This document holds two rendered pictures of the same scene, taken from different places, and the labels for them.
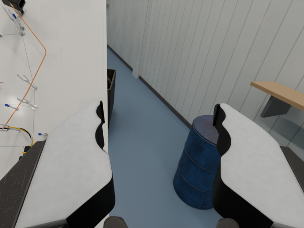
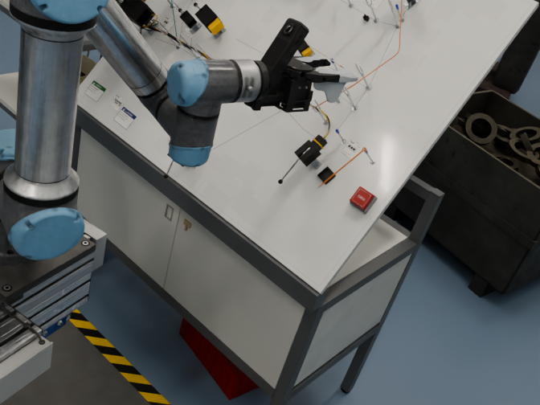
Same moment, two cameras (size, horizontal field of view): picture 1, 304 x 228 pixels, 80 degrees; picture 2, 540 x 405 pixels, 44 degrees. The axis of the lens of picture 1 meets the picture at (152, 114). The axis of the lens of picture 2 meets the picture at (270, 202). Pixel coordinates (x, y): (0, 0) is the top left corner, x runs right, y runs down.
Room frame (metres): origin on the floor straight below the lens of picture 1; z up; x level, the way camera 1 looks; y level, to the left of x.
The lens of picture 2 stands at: (-0.67, -0.98, 2.05)
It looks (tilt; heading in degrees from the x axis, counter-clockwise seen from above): 33 degrees down; 54
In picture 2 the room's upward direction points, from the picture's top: 17 degrees clockwise
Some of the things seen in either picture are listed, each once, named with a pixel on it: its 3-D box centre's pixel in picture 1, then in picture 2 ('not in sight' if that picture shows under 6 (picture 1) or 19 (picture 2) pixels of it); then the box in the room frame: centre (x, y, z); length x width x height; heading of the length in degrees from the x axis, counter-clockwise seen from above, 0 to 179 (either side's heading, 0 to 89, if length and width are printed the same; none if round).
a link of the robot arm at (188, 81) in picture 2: not in sight; (202, 83); (-0.19, -0.04, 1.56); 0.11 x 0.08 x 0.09; 6
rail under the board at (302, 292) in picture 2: not in sight; (181, 191); (0.15, 0.62, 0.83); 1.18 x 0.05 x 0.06; 111
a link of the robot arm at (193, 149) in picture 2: not in sight; (189, 128); (-0.19, -0.02, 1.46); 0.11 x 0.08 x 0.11; 96
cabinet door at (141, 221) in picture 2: not in sight; (124, 202); (0.07, 0.89, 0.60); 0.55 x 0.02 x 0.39; 111
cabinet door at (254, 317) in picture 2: not in sight; (229, 292); (0.27, 0.37, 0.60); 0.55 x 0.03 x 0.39; 111
